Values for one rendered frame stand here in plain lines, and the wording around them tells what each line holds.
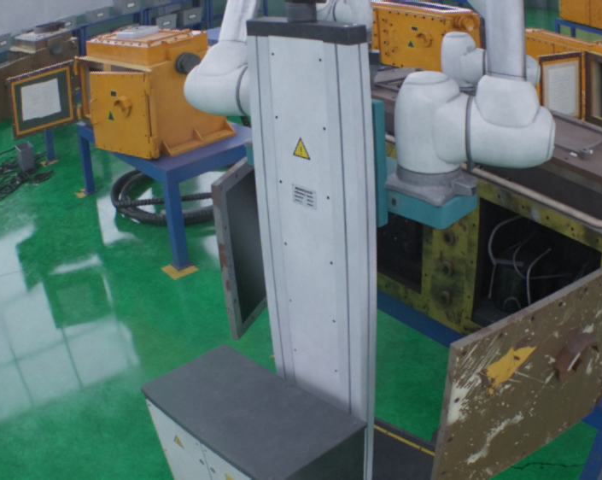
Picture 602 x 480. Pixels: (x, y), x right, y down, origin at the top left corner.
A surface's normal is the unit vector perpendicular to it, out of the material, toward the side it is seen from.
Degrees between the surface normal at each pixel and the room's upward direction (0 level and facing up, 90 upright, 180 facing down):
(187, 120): 90
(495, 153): 106
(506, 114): 77
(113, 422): 0
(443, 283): 90
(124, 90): 90
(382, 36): 90
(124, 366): 0
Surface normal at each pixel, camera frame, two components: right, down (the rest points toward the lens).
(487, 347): 0.45, 0.37
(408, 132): -0.72, 0.31
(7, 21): 0.63, 0.31
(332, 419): -0.05, -0.90
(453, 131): -0.29, 0.34
